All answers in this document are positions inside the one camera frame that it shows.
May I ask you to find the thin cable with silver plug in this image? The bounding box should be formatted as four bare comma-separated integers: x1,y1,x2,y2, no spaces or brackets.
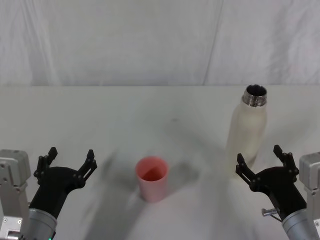
261,208,285,222

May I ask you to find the white tablecloth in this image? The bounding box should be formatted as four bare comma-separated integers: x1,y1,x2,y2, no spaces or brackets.
0,84,320,240

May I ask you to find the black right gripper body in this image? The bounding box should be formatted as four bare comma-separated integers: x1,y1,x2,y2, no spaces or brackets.
251,166,307,222

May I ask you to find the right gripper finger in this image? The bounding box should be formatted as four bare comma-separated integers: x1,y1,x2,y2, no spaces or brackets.
272,144,300,179
235,153,262,189

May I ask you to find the cream vacuum bottle steel neck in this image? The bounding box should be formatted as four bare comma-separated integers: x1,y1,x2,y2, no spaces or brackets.
225,84,269,176

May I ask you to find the pink cup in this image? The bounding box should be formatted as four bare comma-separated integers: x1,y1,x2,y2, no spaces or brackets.
135,156,170,203

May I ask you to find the white curtain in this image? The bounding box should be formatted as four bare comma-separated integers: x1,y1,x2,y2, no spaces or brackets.
0,0,320,87

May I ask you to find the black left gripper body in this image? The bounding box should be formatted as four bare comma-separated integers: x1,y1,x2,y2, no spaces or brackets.
28,165,85,221

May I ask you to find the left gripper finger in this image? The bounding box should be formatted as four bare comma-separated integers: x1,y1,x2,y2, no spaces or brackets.
33,147,59,180
72,149,98,185

